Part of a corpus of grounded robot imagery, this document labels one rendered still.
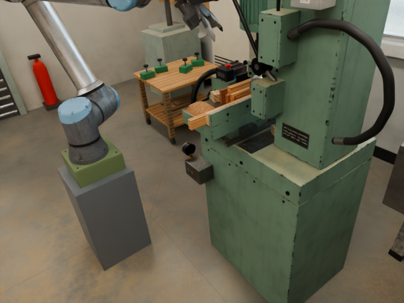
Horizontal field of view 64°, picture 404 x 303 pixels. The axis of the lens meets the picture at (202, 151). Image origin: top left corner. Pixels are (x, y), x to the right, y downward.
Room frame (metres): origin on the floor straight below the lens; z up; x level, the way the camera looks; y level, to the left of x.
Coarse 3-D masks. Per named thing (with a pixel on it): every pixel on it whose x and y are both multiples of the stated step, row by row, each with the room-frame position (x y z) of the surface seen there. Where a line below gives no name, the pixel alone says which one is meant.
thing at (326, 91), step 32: (288, 0) 1.01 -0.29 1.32; (352, 0) 0.86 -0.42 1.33; (384, 0) 0.94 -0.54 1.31; (320, 32) 0.91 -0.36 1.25; (288, 64) 1.00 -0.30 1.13; (320, 64) 0.90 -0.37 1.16; (352, 64) 0.89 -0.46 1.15; (288, 96) 0.99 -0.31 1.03; (320, 96) 0.88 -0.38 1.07; (352, 96) 0.91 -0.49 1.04; (320, 128) 0.87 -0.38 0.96; (352, 128) 0.93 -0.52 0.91; (320, 160) 0.86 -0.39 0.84
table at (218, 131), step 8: (216, 104) 1.25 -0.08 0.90; (224, 104) 1.24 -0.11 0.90; (184, 112) 1.21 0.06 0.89; (248, 112) 1.15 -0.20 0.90; (184, 120) 1.22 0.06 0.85; (232, 120) 1.10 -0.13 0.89; (240, 120) 1.13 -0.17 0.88; (248, 120) 1.15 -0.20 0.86; (256, 120) 1.17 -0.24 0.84; (200, 128) 1.11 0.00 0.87; (208, 128) 1.07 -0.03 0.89; (216, 128) 1.06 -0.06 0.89; (224, 128) 1.08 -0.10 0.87; (232, 128) 1.10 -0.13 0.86; (208, 136) 1.07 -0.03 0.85; (216, 136) 1.06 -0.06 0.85
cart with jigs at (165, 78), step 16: (144, 64) 2.69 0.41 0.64; (160, 64) 2.80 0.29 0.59; (176, 64) 2.96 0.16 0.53; (192, 64) 2.84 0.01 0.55; (208, 64) 2.87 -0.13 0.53; (144, 80) 2.63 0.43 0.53; (160, 80) 2.59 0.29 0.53; (176, 80) 2.56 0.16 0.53; (192, 80) 2.52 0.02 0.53; (144, 96) 2.81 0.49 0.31; (144, 112) 2.81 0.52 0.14; (160, 112) 2.69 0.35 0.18; (176, 112) 2.62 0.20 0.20
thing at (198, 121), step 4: (204, 112) 1.10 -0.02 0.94; (196, 116) 1.08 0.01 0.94; (200, 116) 1.07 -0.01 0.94; (204, 116) 1.08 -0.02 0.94; (188, 120) 1.05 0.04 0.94; (192, 120) 1.05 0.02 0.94; (196, 120) 1.06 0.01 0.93; (200, 120) 1.07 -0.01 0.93; (204, 120) 1.08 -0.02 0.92; (188, 124) 1.06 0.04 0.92; (192, 124) 1.05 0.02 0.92; (196, 124) 1.05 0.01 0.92; (200, 124) 1.06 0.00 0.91; (204, 124) 1.07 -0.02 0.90; (192, 128) 1.05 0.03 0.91; (196, 128) 1.05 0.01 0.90
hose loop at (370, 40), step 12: (312, 24) 0.88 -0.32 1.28; (324, 24) 0.85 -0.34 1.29; (336, 24) 0.82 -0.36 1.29; (348, 24) 0.80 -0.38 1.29; (288, 36) 0.94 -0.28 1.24; (360, 36) 0.77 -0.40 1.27; (372, 48) 0.74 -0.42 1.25; (384, 60) 0.72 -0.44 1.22; (384, 72) 0.71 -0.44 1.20; (384, 84) 0.70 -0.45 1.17; (384, 96) 0.70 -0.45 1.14; (384, 108) 0.69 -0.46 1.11; (384, 120) 0.69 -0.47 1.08; (372, 132) 0.71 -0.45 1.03; (336, 144) 0.80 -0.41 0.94; (348, 144) 0.76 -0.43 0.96
